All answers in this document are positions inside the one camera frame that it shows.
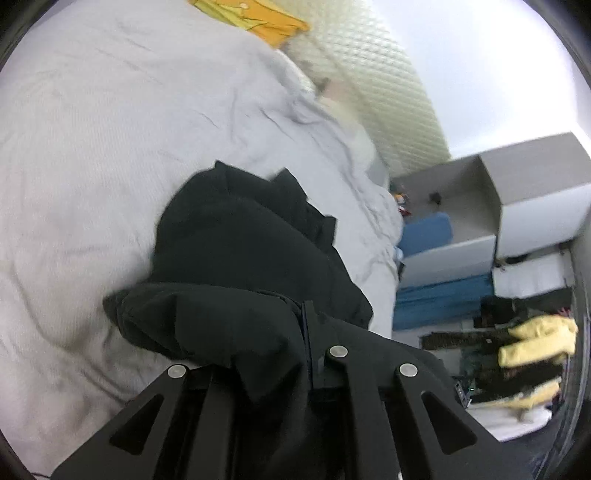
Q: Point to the black puffer jacket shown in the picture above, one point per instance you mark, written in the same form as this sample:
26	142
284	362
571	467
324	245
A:
231	240

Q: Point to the bed with light grey sheet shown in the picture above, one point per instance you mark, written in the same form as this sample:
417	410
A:
92	138

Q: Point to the yellow plush garment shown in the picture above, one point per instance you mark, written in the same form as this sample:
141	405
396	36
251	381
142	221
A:
540	337

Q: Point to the yellow cartoon pillow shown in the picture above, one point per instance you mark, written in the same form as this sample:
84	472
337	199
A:
258	18

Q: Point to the blue curtain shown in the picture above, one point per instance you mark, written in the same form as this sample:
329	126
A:
443	300

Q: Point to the dark patterned clothing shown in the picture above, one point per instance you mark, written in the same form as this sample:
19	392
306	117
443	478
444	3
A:
461	341

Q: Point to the grey duvet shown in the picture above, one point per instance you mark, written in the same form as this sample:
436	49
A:
323	152

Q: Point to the black gadget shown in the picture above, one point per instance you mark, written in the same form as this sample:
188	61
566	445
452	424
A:
464	392

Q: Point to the white and wood wardrobe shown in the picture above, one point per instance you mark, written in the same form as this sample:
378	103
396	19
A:
531	184

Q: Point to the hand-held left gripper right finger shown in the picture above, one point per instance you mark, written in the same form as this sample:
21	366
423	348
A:
369	415

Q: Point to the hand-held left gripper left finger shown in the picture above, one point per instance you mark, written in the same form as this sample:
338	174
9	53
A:
138	424

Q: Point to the cream quilted headboard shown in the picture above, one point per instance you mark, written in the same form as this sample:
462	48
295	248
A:
383	92

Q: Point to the blue padded board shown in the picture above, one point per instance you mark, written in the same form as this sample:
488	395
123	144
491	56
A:
425	233

